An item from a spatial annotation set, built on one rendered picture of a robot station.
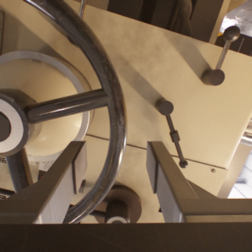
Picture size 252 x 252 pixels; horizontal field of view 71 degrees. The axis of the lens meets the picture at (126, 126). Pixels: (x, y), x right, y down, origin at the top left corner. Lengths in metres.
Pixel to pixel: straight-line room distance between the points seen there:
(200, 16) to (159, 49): 0.79
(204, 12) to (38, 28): 0.96
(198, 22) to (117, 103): 1.05
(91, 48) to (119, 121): 0.09
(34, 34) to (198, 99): 0.43
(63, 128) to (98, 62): 0.19
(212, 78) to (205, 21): 0.80
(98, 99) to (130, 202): 0.39
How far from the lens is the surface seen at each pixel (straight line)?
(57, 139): 0.38
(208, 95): 0.51
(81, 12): 0.45
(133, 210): 0.57
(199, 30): 1.22
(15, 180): 0.32
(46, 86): 0.36
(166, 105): 0.43
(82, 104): 0.23
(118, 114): 0.22
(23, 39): 0.52
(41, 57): 0.39
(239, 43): 1.33
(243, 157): 1.51
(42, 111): 0.27
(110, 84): 0.22
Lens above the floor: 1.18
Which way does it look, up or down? 14 degrees up
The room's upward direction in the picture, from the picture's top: 164 degrees counter-clockwise
